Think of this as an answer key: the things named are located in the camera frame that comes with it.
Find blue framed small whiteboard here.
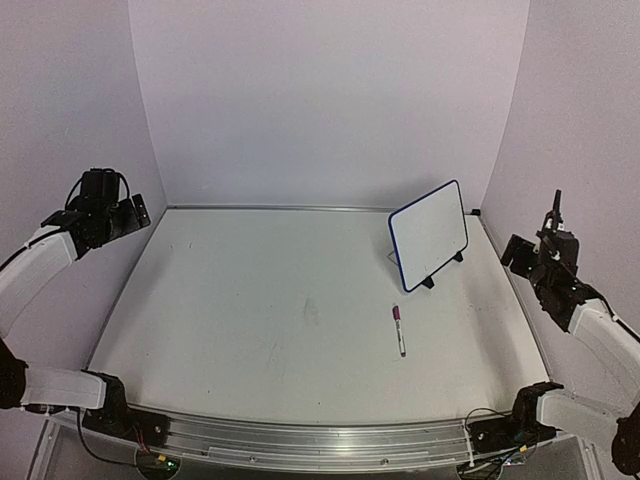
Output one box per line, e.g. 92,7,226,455
388,179,469,293

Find black wire whiteboard stand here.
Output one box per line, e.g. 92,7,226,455
387,251,464,290

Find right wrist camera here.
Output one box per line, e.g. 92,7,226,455
542,189,572,243

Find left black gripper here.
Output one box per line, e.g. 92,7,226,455
100,191,149,242

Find aluminium front rail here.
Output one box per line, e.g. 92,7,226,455
29,399,601,480

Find white marker pen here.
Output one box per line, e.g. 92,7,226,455
392,304,406,358

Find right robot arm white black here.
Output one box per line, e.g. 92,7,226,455
465,214,639,478

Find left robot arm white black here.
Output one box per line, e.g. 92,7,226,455
1,168,169,452

